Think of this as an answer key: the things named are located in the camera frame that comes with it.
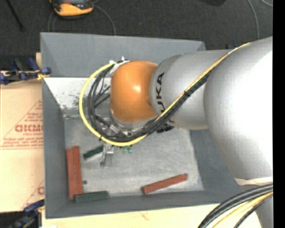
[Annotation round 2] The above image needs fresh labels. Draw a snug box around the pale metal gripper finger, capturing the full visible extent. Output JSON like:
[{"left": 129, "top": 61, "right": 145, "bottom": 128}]
[
  {"left": 100, "top": 152, "right": 109, "bottom": 169},
  {"left": 106, "top": 152, "right": 115, "bottom": 167}
]

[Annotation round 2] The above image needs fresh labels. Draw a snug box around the dark green flat block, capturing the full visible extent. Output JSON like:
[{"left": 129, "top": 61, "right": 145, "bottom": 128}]
[
  {"left": 82, "top": 144, "right": 105, "bottom": 161},
  {"left": 73, "top": 190, "right": 109, "bottom": 204}
]

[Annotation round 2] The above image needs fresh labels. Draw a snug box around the red-brown flat block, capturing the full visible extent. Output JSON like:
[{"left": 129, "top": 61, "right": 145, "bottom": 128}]
[
  {"left": 141, "top": 173, "right": 189, "bottom": 195},
  {"left": 66, "top": 148, "right": 76, "bottom": 201},
  {"left": 72, "top": 145, "right": 84, "bottom": 196}
]

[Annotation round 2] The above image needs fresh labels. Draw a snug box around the grey metal bin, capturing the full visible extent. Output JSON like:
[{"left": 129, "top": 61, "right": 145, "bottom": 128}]
[{"left": 39, "top": 32, "right": 243, "bottom": 219}]

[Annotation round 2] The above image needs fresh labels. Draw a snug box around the brown cardboard board red print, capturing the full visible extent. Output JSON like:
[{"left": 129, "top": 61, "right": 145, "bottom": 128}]
[{"left": 0, "top": 52, "right": 46, "bottom": 214}]

